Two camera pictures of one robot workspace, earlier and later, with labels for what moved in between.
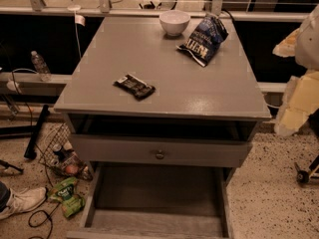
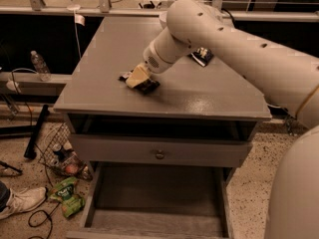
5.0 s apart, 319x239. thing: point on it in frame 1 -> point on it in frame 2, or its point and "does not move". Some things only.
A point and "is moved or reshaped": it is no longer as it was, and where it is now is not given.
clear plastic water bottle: x=41 y=67 does not move
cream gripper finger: x=286 y=48 -> x=139 y=75
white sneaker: x=23 y=200 does not move
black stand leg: x=28 y=130 does not move
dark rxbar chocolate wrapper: x=135 y=86 is moved or reshaped
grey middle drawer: x=162 y=140 does not move
